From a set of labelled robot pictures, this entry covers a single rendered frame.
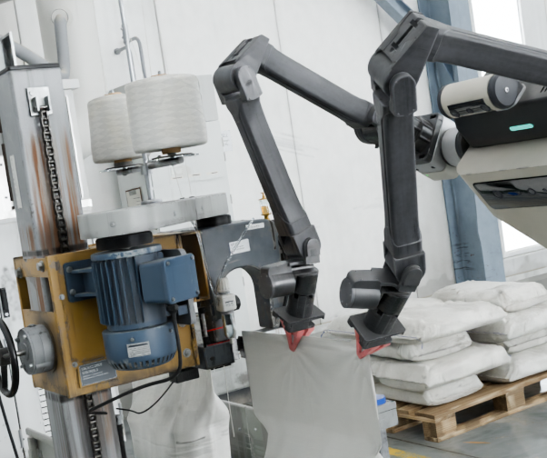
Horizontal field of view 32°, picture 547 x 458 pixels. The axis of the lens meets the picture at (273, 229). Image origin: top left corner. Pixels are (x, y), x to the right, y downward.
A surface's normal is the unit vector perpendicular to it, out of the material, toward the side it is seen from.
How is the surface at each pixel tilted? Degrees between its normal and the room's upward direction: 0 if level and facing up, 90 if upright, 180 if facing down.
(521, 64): 118
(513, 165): 40
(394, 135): 122
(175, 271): 90
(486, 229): 95
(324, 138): 90
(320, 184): 90
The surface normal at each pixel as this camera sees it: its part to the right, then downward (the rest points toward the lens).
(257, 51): 0.52, 0.03
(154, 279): -0.54, 0.12
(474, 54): 0.25, 0.57
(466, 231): -0.83, 0.15
